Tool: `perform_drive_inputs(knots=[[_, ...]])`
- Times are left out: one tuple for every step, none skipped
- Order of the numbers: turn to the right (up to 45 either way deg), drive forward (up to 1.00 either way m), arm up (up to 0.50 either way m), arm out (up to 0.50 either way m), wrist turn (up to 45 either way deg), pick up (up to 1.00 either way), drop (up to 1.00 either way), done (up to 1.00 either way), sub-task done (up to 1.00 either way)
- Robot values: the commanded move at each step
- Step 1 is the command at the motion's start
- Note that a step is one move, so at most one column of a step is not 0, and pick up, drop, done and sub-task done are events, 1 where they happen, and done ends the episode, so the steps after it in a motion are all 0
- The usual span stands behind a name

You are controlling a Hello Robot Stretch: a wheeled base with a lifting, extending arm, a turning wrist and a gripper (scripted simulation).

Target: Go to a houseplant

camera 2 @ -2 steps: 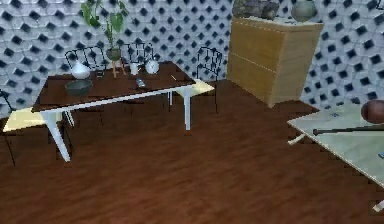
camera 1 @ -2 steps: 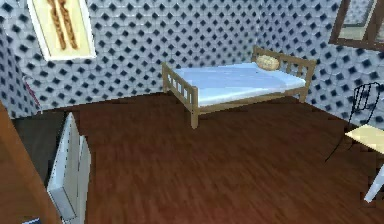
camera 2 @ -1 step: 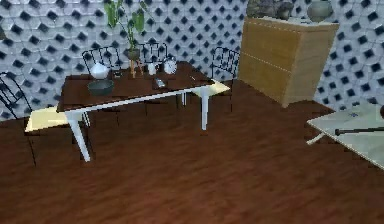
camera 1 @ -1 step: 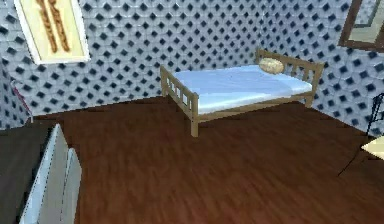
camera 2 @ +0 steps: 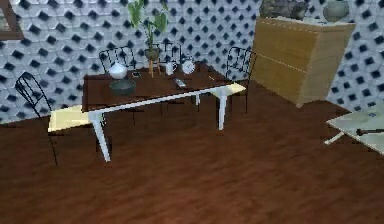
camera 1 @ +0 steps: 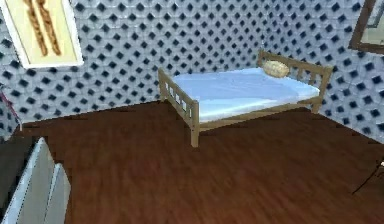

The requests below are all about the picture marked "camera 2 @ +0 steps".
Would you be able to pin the small dark flat object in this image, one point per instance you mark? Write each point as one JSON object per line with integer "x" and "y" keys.
{"x": 136, "y": 74}

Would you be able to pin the light wooden chest of drawers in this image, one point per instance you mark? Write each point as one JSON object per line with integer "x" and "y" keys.
{"x": 293, "y": 60}

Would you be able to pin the green potted houseplant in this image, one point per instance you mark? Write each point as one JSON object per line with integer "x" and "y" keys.
{"x": 151, "y": 30}

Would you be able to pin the white mug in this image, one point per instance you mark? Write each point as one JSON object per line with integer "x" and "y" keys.
{"x": 170, "y": 68}

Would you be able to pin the dark brown dining table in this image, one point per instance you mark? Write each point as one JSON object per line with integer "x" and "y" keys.
{"x": 150, "y": 87}

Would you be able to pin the white round alarm clock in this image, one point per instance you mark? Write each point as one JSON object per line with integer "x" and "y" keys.
{"x": 188, "y": 66}

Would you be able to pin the black thin rod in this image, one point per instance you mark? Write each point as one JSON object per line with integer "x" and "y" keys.
{"x": 370, "y": 131}

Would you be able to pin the grey remote control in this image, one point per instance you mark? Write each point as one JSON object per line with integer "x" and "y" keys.
{"x": 180, "y": 82}

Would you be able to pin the dark grey lumpy object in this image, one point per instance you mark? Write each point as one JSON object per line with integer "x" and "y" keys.
{"x": 283, "y": 8}

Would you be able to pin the grey round vase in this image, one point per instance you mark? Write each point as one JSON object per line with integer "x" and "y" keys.
{"x": 335, "y": 10}

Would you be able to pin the dark grey bowl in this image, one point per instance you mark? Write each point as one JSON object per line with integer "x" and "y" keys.
{"x": 122, "y": 87}

